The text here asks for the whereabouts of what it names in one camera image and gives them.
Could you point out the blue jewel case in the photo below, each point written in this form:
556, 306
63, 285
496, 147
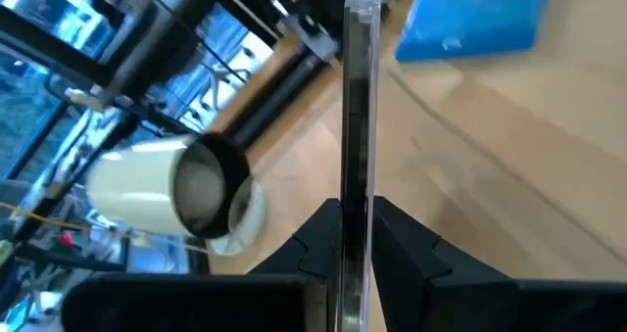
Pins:
470, 18

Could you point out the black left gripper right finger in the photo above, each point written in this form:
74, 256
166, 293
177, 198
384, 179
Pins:
465, 307

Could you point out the clear black jewel case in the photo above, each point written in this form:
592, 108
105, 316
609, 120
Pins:
360, 126

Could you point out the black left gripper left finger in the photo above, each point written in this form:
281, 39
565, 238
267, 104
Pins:
220, 307

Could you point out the black aluminium table frame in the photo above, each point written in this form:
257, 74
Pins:
274, 102

